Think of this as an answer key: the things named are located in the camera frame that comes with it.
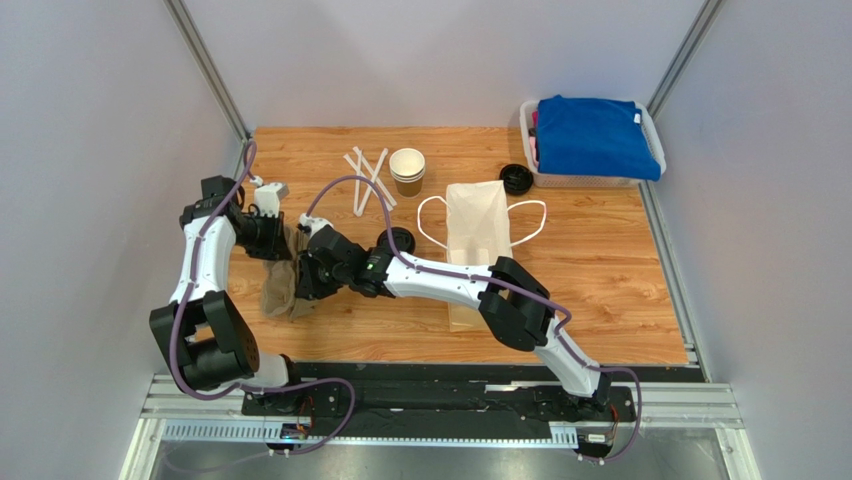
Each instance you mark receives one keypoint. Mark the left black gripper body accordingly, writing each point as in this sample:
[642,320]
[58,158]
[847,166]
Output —
[260,235]

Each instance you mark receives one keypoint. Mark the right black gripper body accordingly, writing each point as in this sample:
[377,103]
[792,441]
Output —
[311,274]

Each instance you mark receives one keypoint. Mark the cardboard cup carrier tray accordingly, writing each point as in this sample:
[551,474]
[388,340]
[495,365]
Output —
[278,294]

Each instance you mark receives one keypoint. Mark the black plastic cup lid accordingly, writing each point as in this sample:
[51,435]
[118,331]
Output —
[403,239]

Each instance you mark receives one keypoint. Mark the stack of paper cups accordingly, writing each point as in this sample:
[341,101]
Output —
[407,168]

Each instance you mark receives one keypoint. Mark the brown paper bag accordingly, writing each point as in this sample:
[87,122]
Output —
[477,223]

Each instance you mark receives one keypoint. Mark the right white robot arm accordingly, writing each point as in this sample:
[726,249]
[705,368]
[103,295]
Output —
[516,308]

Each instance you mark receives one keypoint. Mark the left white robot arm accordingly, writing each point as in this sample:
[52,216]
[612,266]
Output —
[202,336]

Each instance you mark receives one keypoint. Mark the stack of black lids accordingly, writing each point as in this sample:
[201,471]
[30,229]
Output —
[517,179]

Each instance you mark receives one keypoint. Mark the white plastic basket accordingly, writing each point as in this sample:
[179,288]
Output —
[592,174]

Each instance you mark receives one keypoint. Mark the blue folded towel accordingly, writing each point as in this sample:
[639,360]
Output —
[592,133]

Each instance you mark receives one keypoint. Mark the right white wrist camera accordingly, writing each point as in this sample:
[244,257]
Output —
[310,225]

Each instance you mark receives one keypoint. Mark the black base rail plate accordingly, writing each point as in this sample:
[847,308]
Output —
[442,401]

